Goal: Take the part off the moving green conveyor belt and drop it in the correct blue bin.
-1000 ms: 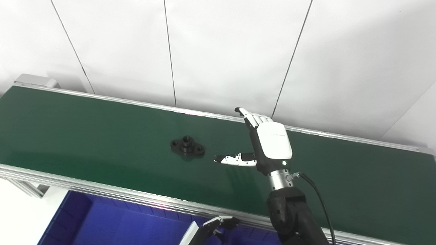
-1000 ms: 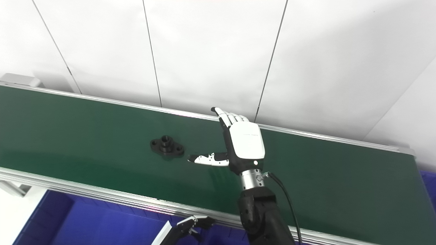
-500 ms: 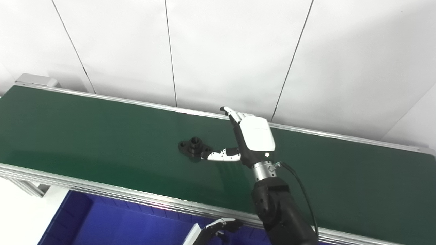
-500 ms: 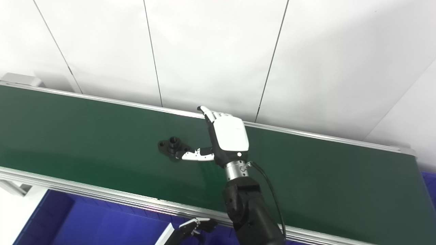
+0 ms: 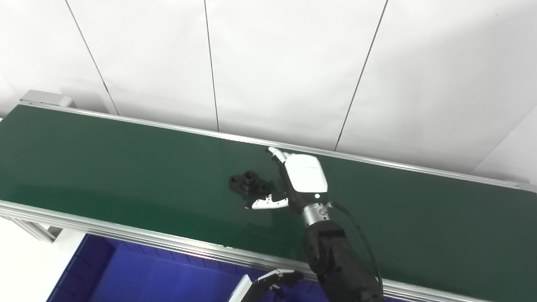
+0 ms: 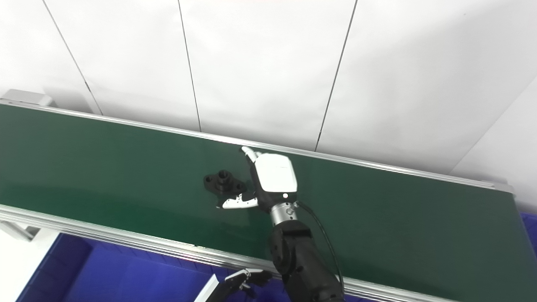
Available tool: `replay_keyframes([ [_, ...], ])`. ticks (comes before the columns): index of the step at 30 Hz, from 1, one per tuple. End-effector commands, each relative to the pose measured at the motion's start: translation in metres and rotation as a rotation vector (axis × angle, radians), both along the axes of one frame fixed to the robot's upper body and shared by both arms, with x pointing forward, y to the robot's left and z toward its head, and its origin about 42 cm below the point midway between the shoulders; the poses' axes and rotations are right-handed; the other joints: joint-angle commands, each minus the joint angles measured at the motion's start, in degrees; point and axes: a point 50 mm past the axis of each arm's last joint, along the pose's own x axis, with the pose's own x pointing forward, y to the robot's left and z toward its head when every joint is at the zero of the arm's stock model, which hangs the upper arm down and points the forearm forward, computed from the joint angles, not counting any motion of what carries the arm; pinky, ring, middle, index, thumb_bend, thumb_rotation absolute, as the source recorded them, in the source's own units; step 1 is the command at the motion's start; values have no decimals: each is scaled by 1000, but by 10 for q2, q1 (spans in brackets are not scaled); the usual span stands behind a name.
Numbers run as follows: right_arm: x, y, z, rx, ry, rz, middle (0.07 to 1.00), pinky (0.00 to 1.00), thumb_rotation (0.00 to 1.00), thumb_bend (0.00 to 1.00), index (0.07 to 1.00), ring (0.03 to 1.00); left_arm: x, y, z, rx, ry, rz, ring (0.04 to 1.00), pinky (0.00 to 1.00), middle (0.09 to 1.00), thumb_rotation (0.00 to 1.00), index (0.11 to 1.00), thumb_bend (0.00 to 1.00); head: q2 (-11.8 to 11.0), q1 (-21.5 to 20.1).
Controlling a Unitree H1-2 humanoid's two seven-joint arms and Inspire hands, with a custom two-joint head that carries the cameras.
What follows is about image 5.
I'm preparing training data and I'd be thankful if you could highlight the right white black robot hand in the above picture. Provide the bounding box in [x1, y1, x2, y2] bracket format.
[245, 147, 328, 214]

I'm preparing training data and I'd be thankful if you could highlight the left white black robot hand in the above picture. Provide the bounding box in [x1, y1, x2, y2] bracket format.
[229, 270, 305, 302]

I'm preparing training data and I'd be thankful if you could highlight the black flange part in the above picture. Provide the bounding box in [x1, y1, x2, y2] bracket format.
[229, 170, 273, 196]

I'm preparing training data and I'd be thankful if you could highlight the blue plastic bin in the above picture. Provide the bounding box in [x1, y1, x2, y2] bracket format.
[46, 234, 323, 302]

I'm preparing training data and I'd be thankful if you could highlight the green conveyor belt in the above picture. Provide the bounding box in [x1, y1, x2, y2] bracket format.
[0, 105, 537, 302]
[0, 101, 537, 302]

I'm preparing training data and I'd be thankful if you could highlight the aluminium conveyor leg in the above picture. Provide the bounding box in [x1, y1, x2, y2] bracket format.
[5, 217, 63, 243]

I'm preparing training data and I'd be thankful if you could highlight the grey conveyor end housing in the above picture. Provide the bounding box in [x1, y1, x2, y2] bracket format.
[19, 89, 77, 109]

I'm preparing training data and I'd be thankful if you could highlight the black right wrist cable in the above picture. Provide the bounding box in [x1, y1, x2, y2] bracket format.
[329, 202, 383, 291]

